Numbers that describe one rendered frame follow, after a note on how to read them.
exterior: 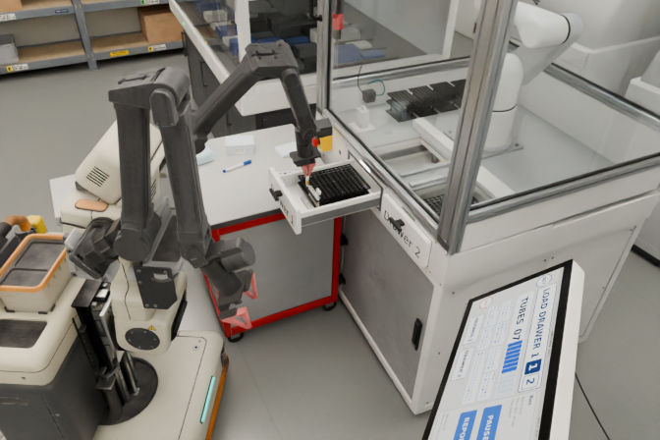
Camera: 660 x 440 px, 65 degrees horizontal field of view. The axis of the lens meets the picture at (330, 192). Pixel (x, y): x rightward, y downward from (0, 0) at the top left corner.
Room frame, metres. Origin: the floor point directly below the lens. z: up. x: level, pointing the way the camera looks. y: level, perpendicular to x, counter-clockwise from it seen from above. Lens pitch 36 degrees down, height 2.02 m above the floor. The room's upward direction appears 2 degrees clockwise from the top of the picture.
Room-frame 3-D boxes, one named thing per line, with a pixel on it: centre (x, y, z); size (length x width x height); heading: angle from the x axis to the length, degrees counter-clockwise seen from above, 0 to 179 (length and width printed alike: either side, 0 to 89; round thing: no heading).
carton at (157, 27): (5.18, 1.72, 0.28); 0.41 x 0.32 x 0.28; 119
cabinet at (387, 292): (1.83, -0.58, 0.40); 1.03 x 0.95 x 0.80; 26
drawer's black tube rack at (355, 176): (1.61, -0.01, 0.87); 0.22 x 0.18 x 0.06; 116
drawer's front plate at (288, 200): (1.52, 0.17, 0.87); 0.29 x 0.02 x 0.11; 26
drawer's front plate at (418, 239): (1.38, -0.26, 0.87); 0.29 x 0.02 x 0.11; 26
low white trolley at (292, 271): (1.90, 0.33, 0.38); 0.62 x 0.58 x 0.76; 26
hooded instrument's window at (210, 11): (3.35, 0.31, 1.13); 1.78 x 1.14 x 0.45; 26
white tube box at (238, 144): (2.04, 0.42, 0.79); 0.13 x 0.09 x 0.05; 101
